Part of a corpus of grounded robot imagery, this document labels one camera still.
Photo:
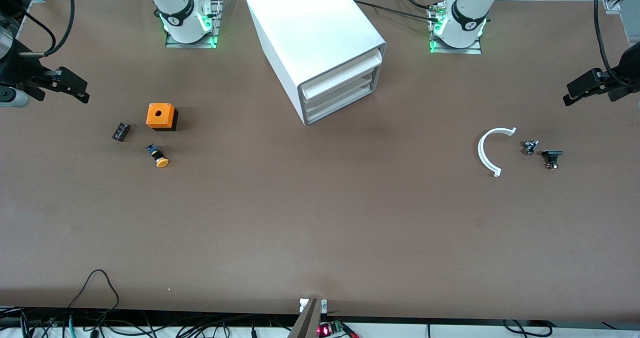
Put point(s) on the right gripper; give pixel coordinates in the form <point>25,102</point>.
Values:
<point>19,68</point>

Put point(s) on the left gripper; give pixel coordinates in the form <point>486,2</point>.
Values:
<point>625,71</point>

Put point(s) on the orange push button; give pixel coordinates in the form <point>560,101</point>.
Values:
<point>161,160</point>

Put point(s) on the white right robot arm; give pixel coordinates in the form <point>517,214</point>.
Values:
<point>175,3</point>

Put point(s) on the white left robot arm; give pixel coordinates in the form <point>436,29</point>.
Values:
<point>467,8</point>

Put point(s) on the white shallow drawer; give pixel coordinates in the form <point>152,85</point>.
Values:
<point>340,106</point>
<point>340,76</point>

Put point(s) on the white drawer cabinet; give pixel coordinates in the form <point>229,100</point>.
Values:
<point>310,23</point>

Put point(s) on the small black contact block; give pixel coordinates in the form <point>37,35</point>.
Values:
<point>121,131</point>

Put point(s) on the small metal fitting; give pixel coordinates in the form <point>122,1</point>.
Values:
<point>530,147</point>

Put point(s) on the orange box with black base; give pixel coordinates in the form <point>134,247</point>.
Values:
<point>161,114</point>

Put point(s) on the circuit board with red light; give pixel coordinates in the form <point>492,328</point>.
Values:
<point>331,329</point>

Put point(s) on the black switch component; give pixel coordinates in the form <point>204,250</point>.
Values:
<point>552,154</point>

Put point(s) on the grey camera mast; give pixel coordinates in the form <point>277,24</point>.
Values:
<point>306,323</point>

